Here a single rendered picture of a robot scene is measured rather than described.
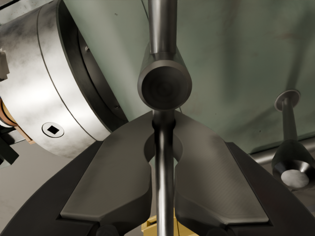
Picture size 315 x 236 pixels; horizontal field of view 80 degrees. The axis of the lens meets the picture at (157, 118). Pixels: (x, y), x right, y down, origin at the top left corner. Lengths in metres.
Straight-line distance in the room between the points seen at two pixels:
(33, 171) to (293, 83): 2.41
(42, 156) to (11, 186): 0.65
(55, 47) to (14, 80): 0.08
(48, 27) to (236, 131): 0.32
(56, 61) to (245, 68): 0.26
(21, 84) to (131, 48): 0.18
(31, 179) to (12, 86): 2.27
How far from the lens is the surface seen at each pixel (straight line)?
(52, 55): 0.32
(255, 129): 0.34
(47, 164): 2.35
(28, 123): 0.36
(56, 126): 0.35
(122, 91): 0.28
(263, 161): 0.36
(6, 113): 0.53
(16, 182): 2.72
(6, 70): 0.38
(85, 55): 0.35
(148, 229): 2.84
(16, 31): 0.39
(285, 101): 0.32
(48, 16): 0.36
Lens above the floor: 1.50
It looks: 59 degrees down
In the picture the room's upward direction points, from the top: 175 degrees clockwise
